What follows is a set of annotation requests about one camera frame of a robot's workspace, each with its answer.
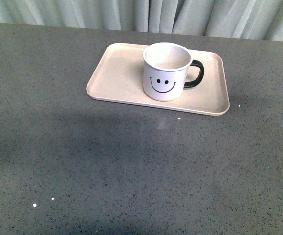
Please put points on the white smiley face mug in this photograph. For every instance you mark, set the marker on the white smiley face mug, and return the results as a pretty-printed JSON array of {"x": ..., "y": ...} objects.
[{"x": 165, "y": 71}]

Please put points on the beige rectangular plastic tray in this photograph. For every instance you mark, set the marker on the beige rectangular plastic tray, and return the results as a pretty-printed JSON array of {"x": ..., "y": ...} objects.
[{"x": 118, "y": 77}]

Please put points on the pale grey pleated curtain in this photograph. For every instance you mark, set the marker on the pale grey pleated curtain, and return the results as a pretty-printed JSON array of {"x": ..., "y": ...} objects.
[{"x": 244, "y": 19}]

